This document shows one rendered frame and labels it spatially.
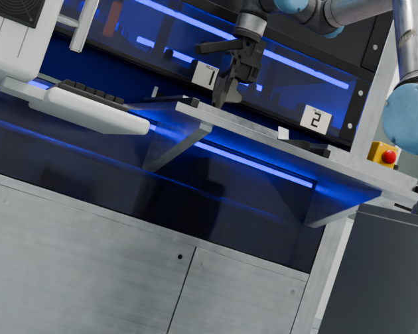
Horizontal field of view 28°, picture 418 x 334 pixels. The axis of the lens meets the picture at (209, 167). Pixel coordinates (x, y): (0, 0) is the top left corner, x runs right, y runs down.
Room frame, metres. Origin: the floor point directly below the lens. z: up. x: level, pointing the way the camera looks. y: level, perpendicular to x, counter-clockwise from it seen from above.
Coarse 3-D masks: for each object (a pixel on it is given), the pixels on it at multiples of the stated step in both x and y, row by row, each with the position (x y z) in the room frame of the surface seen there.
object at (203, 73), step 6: (198, 66) 2.19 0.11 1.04; (204, 66) 2.20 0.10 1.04; (210, 66) 2.21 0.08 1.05; (198, 72) 2.20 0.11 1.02; (204, 72) 2.20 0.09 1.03; (210, 72) 2.21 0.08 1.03; (216, 72) 2.21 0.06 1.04; (192, 78) 2.19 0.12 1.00; (198, 78) 2.20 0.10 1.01; (204, 78) 2.20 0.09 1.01; (198, 84) 2.20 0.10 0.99; (204, 84) 2.21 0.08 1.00
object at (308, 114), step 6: (306, 108) 2.31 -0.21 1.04; (312, 108) 2.32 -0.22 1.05; (306, 114) 2.31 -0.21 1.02; (312, 114) 2.32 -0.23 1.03; (324, 114) 2.33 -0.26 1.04; (306, 120) 2.31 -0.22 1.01; (324, 120) 2.33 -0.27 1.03; (306, 126) 2.32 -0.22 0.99; (312, 126) 2.32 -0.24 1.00; (318, 126) 2.33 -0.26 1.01; (324, 126) 2.34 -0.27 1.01; (318, 132) 2.33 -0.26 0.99; (324, 132) 2.34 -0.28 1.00
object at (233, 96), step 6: (234, 78) 2.06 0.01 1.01; (222, 84) 2.06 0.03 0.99; (234, 84) 2.06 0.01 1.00; (222, 90) 2.04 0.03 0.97; (234, 90) 2.06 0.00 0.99; (222, 96) 2.05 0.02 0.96; (228, 96) 2.06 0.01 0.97; (234, 96) 2.06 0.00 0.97; (240, 96) 2.07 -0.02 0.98; (216, 102) 2.06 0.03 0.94; (222, 102) 2.05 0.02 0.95; (234, 102) 2.07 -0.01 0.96
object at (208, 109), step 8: (168, 96) 2.03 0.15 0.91; (176, 96) 1.97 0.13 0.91; (184, 96) 1.92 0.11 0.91; (200, 104) 1.94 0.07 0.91; (208, 112) 1.94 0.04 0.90; (216, 112) 1.95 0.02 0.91; (224, 112) 1.96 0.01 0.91; (232, 120) 1.97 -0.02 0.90; (240, 120) 1.97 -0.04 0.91; (248, 128) 1.98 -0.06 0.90; (256, 128) 1.99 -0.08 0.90; (264, 128) 2.00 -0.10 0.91; (272, 136) 2.00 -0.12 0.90
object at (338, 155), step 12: (312, 144) 2.01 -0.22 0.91; (324, 144) 1.95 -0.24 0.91; (336, 156) 1.94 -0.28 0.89; (348, 156) 1.95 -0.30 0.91; (360, 168) 1.96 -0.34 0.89; (372, 168) 1.97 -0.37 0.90; (384, 168) 1.98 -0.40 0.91; (384, 180) 1.99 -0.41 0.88; (396, 180) 2.00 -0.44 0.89; (408, 180) 2.01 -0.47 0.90
